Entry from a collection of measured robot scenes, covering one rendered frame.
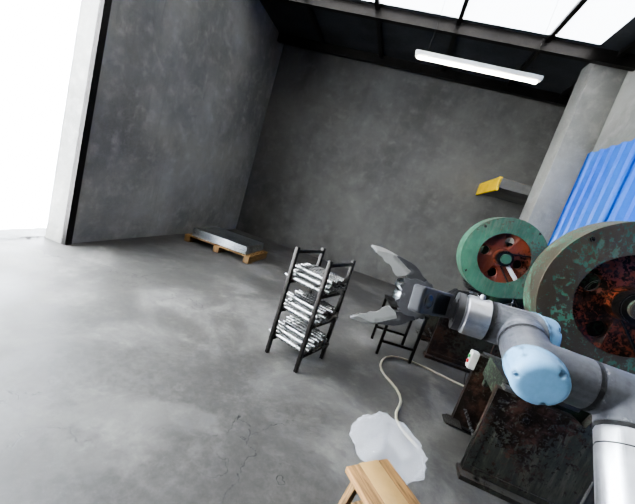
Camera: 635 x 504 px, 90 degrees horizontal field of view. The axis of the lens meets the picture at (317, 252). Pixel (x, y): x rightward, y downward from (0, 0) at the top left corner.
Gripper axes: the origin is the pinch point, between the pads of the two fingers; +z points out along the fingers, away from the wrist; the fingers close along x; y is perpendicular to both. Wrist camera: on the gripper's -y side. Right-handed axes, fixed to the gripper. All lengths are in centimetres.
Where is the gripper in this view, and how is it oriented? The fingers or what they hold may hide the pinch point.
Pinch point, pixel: (358, 280)
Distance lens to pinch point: 65.2
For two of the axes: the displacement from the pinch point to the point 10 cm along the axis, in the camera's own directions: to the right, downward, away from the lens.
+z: -9.2, -2.7, 2.9
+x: 2.9, -9.6, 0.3
